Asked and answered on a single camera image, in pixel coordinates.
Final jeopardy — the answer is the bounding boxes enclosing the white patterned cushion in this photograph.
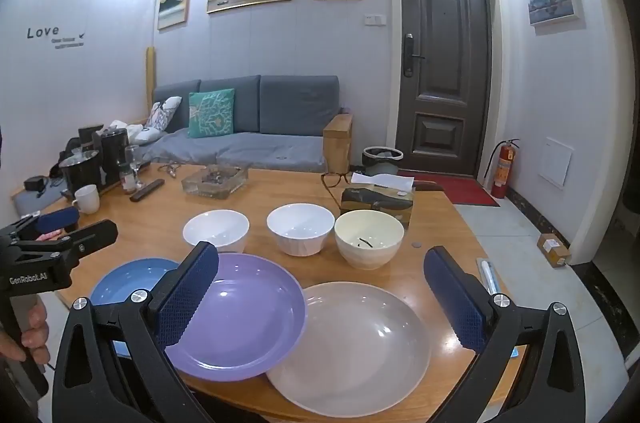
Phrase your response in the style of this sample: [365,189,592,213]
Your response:
[144,96,183,134]

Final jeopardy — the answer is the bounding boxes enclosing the grey trash bin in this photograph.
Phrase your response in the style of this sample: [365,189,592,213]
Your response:
[362,146,404,174]

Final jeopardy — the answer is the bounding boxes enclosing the wooden board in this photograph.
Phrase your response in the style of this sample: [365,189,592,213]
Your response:
[144,46,157,114]

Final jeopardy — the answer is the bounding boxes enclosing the dark brown door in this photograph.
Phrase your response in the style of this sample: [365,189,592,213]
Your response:
[395,0,501,179]

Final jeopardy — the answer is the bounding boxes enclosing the small cardboard box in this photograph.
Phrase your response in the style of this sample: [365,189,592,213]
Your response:
[536,233,572,266]

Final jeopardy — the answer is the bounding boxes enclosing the door handle lock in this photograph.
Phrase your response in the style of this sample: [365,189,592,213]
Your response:
[404,33,426,78]

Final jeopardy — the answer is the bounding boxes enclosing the white wall panel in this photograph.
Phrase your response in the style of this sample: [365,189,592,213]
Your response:
[538,137,572,189]

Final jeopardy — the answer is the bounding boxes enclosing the pale pink plate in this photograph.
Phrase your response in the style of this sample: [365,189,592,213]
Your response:
[265,281,432,419]

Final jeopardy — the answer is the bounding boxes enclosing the white cloth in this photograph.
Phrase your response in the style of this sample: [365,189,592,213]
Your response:
[107,120,163,145]

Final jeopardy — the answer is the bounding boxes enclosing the person's left hand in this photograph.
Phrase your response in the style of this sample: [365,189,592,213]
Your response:
[0,302,49,363]

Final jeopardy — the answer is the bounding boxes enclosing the cream bowl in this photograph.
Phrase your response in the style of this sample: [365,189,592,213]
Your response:
[334,210,405,270]

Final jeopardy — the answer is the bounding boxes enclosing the red doormat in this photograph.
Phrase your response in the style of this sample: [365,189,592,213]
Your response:
[397,170,501,207]

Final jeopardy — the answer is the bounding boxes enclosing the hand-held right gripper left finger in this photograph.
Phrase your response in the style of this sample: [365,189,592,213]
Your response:
[52,241,221,423]

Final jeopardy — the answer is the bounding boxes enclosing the purple plate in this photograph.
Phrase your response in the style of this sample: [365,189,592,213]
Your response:
[162,253,307,381]

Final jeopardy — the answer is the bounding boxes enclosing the black remote control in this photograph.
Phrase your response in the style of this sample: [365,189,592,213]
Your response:
[129,178,166,203]

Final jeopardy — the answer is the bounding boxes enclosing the white bowl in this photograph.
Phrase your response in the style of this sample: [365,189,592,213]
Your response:
[266,203,335,257]
[182,210,250,254]

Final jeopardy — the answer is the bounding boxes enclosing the small framed landscape painting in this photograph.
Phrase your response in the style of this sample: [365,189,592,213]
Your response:
[157,0,192,30]

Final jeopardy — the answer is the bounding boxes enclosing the wine glass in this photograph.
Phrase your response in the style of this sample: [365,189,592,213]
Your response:
[124,145,144,189]

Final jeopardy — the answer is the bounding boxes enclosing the white mug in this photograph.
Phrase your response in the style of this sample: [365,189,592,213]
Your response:
[71,184,101,215]

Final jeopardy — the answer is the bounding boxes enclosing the black wall sticker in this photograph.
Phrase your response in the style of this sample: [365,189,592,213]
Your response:
[26,26,87,50]

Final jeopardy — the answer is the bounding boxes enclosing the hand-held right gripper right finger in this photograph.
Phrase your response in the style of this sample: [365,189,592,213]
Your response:
[424,246,587,423]

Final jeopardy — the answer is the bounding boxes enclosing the tall black kettle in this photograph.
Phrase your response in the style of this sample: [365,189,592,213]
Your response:
[95,128,130,184]

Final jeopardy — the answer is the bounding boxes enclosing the blue plate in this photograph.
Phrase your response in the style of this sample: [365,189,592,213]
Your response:
[89,258,182,357]

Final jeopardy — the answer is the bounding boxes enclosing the red fire extinguisher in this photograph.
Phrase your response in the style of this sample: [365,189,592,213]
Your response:
[484,139,522,199]

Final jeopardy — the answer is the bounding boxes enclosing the black kettle with silver rim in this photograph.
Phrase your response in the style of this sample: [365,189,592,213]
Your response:
[59,150,103,199]

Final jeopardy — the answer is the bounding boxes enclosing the grey sofa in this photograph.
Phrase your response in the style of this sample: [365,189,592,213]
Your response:
[135,74,353,174]

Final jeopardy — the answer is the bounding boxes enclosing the teal patterned cushion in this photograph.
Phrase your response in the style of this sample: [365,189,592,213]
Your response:
[187,88,236,138]

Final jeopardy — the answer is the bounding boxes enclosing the black and gold tissue box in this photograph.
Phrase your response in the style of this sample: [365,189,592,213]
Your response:
[341,172,417,230]

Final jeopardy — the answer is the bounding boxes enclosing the brown eyeglasses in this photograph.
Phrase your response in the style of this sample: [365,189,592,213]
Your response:
[320,171,351,209]

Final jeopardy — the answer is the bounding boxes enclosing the glass ashtray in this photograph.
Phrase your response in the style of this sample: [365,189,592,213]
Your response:
[181,165,249,197]

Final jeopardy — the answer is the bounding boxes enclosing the clear plastic packet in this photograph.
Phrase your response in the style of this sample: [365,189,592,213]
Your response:
[476,257,501,296]

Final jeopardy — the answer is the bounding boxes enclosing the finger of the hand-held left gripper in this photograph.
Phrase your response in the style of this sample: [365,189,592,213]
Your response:
[20,219,119,264]
[0,207,81,241]

